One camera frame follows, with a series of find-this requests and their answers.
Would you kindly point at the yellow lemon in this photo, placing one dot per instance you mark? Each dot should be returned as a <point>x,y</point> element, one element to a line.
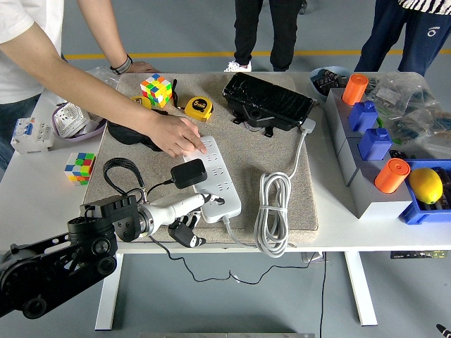
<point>425,186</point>

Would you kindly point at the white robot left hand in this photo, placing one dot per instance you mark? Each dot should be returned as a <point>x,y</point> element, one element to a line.
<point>176,209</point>

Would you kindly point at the blue block with knob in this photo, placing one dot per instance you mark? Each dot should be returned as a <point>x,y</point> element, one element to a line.
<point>375,145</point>
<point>363,118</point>

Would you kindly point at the grey-brown mat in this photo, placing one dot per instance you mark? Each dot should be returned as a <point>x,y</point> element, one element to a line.
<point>246,158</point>

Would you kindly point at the black grey wristband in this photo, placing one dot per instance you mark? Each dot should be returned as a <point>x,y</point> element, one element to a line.
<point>121,65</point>

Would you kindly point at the white table leg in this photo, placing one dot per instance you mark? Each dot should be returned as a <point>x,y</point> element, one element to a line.
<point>107,299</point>
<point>361,292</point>

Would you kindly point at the white circuit breaker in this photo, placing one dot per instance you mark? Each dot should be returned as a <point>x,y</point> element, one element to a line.
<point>31,135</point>

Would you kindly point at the clear bag of green parts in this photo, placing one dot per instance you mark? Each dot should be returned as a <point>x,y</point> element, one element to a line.
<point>426,130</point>

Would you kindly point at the white three-pin plug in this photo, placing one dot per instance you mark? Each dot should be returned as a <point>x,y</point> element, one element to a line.
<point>308,126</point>

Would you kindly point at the person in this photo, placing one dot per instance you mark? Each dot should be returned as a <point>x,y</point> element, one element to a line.
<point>248,31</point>
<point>17,70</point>
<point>419,38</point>

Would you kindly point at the light blue bowl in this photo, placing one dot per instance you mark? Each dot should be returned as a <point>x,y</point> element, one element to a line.
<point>314,86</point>

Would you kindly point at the yellow tape measure black label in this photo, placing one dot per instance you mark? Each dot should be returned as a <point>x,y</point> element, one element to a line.
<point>141,100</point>

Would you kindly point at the green plastic piece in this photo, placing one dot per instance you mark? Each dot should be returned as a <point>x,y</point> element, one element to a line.
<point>396,141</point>
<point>379,122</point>

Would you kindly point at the white shoe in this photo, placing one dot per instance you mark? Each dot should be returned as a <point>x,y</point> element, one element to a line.
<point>237,66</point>

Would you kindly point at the clear bag with white label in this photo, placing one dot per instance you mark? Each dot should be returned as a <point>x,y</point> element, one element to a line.
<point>394,93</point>

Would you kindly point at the grey under-table bracket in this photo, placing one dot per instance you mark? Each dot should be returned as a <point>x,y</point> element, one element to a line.
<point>313,257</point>

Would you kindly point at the dark electronic parts packets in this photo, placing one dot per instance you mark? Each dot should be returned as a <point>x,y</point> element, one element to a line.
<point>329,79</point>

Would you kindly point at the black power adapter plug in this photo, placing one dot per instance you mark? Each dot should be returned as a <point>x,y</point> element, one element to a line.
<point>188,173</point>

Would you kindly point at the person's left forearm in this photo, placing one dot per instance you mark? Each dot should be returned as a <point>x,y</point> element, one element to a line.
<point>102,31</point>

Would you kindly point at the colourful puzzle cube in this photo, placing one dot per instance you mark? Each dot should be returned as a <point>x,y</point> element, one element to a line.
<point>155,88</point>
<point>80,168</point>

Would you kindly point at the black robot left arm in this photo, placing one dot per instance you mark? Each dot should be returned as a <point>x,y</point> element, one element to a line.
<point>53,267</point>

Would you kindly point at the black table control panel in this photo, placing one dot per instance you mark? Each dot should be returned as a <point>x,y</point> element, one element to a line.
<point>415,254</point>

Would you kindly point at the white power strip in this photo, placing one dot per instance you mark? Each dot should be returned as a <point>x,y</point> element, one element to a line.
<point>225,176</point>

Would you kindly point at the orange cylinder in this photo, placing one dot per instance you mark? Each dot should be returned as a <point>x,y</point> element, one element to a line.
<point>354,88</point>
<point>391,176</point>

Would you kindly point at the black glossy wrapped device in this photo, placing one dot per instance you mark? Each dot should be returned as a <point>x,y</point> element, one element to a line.
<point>267,98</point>

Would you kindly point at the person's right hand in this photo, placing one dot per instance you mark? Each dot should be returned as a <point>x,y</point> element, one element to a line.
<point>176,135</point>

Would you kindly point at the blue plastic bin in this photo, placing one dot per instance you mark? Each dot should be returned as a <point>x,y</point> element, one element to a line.
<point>410,214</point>

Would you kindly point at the person's left hand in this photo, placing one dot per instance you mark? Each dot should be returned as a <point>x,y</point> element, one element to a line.
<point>142,67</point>

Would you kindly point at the black fabric pouch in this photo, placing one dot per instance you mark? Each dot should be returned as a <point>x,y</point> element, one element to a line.
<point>123,134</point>

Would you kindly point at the grey box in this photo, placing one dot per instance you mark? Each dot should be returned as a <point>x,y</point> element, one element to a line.
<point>366,197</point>
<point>334,112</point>

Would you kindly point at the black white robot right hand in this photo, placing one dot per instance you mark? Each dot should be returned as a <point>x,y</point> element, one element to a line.
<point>445,330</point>

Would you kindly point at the yellow tape measure 5m print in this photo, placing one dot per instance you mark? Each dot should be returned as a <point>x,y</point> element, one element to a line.
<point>197,107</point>

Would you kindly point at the person's right forearm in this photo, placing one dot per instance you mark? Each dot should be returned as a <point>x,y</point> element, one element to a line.
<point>98,95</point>

